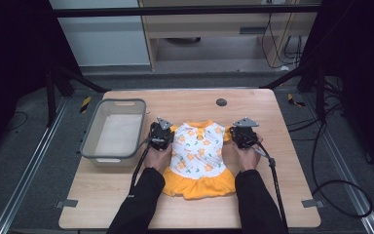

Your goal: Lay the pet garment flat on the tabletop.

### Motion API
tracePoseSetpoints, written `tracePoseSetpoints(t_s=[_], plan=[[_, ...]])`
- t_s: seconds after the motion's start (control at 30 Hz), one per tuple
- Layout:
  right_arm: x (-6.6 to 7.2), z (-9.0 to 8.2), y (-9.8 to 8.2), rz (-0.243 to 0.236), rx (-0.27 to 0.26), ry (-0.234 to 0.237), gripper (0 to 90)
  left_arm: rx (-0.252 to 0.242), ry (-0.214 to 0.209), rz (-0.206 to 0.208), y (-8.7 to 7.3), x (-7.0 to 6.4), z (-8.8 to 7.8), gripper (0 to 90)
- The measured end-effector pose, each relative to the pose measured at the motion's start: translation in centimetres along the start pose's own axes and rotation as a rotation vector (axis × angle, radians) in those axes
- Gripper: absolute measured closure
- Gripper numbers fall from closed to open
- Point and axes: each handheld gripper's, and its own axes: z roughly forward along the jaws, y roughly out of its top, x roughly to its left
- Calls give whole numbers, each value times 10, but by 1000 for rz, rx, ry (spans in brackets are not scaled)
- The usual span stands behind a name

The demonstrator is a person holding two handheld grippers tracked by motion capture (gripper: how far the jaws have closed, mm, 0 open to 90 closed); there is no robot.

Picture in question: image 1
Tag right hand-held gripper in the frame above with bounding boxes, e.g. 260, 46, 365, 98
229, 116, 260, 151

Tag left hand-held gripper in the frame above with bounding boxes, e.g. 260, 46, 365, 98
149, 116, 175, 151

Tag white and orange floral dress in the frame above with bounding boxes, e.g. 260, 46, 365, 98
162, 119, 238, 201

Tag person's left hand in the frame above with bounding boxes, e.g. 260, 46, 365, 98
143, 143, 173, 172

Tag person's right hand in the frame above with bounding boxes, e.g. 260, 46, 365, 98
233, 136, 264, 173

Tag white basket with grey rim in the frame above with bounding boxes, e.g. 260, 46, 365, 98
80, 97, 148, 169

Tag black and yellow tape piece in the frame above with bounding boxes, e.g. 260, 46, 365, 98
286, 93, 306, 108
79, 96, 93, 114

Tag black metal stand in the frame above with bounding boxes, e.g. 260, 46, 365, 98
44, 63, 111, 129
259, 58, 327, 125

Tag grey tape mark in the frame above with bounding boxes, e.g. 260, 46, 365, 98
55, 199, 79, 210
301, 198, 325, 210

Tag white cabinet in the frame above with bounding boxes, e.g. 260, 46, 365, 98
49, 0, 152, 68

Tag light wooden desk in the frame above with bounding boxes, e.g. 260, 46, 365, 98
138, 0, 322, 71

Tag black horizontal bar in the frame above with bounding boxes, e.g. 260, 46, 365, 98
52, 4, 321, 19

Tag black curtain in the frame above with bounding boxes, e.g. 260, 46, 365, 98
0, 0, 83, 160
300, 0, 374, 181

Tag left hand-held gripper cable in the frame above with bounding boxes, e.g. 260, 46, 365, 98
129, 137, 156, 198

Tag hand-held gripper cable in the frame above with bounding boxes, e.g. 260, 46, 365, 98
253, 145, 289, 230
129, 137, 156, 198

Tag right hand-held gripper cable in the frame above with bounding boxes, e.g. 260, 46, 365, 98
253, 145, 289, 230

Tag bundle of black floor cables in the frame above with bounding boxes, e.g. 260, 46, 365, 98
286, 77, 346, 144

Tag hanging black cables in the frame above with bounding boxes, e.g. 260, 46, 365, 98
260, 12, 304, 70

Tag aluminium rail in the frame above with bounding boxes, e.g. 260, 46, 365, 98
0, 97, 70, 234
305, 94, 374, 234

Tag thin black floor cable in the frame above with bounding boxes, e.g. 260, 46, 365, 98
2, 110, 29, 133

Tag black looped floor cable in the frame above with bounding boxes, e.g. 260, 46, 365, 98
311, 123, 374, 219

